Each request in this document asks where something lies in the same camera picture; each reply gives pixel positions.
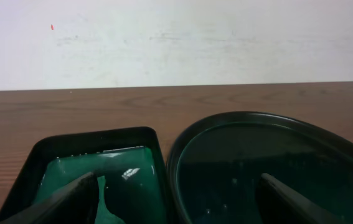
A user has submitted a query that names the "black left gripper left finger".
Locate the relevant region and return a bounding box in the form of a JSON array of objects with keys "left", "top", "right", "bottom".
[{"left": 0, "top": 172, "right": 99, "bottom": 224}]

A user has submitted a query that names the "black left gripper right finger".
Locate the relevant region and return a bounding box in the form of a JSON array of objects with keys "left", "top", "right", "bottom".
[{"left": 255, "top": 173, "right": 344, "bottom": 224}]

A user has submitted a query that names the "green scouring sponge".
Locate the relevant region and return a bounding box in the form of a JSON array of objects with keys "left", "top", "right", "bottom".
[{"left": 95, "top": 175, "right": 125, "bottom": 224}]

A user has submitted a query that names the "black rectangular tray green liquid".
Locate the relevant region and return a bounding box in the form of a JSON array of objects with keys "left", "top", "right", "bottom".
[{"left": 0, "top": 127, "right": 175, "bottom": 223}]

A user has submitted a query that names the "round black serving tray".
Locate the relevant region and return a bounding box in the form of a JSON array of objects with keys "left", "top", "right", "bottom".
[{"left": 167, "top": 111, "right": 353, "bottom": 223}]

